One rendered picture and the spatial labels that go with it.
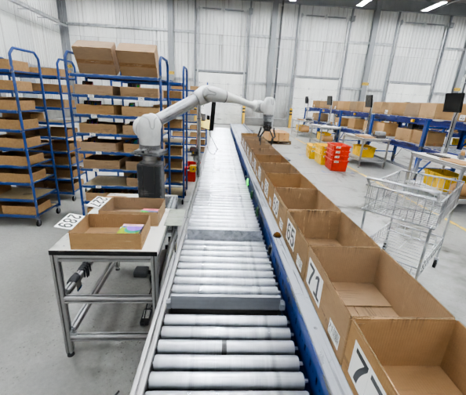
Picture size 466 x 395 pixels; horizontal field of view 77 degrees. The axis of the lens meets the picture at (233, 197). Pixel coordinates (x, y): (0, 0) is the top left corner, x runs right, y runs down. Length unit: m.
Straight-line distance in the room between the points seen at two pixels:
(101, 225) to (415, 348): 1.72
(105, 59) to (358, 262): 3.12
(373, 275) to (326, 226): 0.40
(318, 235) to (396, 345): 0.79
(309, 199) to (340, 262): 0.79
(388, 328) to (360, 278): 0.43
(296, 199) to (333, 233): 0.41
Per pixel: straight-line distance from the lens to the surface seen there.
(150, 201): 2.24
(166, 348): 1.16
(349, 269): 1.30
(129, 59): 3.52
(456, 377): 1.08
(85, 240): 1.78
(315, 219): 1.59
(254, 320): 1.26
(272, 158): 3.06
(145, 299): 1.89
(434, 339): 1.04
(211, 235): 1.81
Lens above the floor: 1.57
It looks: 19 degrees down
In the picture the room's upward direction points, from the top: 3 degrees clockwise
